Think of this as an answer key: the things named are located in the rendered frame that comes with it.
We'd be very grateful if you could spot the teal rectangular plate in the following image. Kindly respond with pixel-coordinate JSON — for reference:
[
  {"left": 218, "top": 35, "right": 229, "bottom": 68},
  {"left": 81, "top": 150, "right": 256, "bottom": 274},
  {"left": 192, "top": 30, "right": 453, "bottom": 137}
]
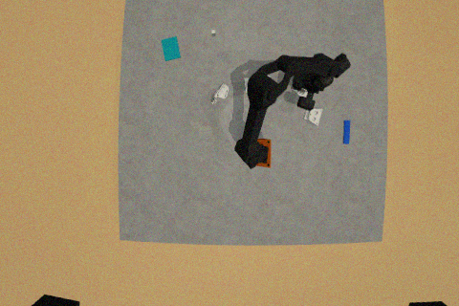
[{"left": 162, "top": 37, "right": 180, "bottom": 61}]

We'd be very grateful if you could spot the blue flat rectangular plate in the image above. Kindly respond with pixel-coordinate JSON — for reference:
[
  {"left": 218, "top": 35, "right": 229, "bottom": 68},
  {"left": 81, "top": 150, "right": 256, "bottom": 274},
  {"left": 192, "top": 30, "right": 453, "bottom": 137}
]
[{"left": 343, "top": 120, "right": 350, "bottom": 144}]

